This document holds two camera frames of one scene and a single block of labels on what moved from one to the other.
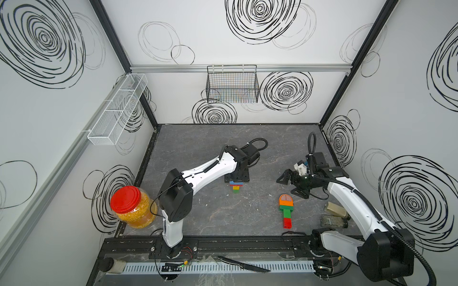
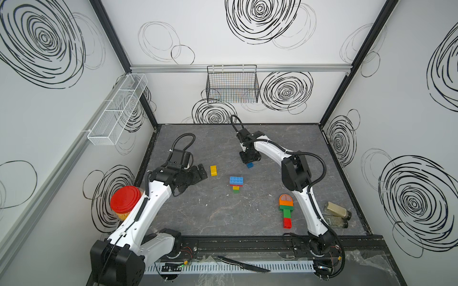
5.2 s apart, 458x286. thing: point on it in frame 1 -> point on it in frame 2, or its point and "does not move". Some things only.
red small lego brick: (287, 223) does not move
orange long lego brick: (286, 202) does not move
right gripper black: (294, 174) -> (245, 161)
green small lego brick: (287, 213) does not move
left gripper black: (245, 179) -> (197, 176)
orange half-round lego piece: (285, 197) does not move
